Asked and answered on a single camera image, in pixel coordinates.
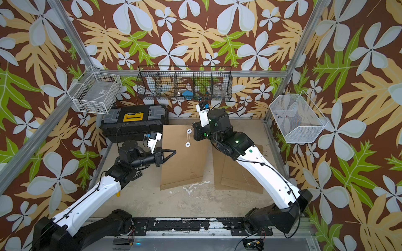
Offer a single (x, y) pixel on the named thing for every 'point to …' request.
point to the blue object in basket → (188, 94)
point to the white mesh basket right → (299, 120)
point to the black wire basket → (186, 85)
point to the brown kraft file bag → (187, 166)
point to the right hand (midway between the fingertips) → (191, 123)
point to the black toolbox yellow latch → (133, 122)
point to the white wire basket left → (96, 92)
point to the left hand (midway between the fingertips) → (175, 151)
